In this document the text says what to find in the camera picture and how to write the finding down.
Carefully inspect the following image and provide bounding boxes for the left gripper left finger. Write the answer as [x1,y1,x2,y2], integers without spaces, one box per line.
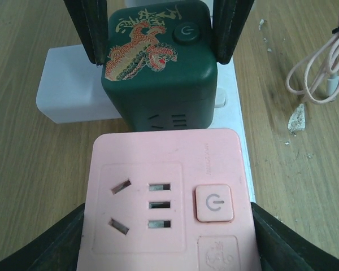
[0,204,85,271]

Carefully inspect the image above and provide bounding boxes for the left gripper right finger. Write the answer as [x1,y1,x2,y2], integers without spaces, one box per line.
[251,202,339,271]

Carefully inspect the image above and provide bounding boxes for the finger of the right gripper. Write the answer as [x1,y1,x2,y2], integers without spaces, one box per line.
[64,0,108,65]
[212,0,253,64]

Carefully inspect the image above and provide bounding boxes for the white paper scrap pile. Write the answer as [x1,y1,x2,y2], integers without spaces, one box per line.
[257,18,339,159]

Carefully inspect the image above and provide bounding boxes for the green dragon cube adapter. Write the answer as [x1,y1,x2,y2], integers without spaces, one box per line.
[101,1,218,132]

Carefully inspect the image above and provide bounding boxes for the pink coiled usb cable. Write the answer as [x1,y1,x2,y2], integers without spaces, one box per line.
[286,0,339,106]

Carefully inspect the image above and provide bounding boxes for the white power strip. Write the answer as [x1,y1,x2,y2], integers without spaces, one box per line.
[210,60,256,202]

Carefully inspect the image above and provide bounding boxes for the pink cube socket adapter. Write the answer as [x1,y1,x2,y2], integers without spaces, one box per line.
[77,129,261,270]

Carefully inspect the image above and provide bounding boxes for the white plug adapter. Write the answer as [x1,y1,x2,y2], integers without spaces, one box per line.
[36,45,121,124]

